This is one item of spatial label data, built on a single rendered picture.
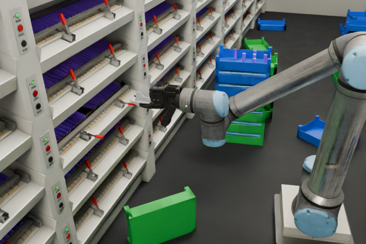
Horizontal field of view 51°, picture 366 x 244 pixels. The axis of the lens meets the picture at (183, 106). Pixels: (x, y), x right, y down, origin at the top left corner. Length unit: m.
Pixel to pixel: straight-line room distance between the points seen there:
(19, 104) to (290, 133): 1.78
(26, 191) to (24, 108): 0.28
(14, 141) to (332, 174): 1.01
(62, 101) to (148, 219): 0.63
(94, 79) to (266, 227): 1.02
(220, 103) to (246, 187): 0.82
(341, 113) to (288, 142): 1.21
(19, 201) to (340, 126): 1.01
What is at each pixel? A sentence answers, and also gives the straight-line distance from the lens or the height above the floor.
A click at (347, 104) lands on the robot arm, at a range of 1.25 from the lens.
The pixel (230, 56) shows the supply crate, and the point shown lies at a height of 0.49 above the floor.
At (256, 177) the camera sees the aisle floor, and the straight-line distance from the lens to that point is 2.15.
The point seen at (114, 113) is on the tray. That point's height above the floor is 0.54.
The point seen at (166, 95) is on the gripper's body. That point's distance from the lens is 1.43.
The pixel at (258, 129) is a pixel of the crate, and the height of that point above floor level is 0.11.
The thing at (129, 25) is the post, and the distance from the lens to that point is 1.70.
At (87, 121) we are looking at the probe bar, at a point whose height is 0.58.
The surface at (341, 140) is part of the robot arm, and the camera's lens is 1.31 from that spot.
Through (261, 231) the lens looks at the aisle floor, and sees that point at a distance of 1.86.
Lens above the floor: 1.34
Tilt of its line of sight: 29 degrees down
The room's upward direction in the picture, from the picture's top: 1 degrees counter-clockwise
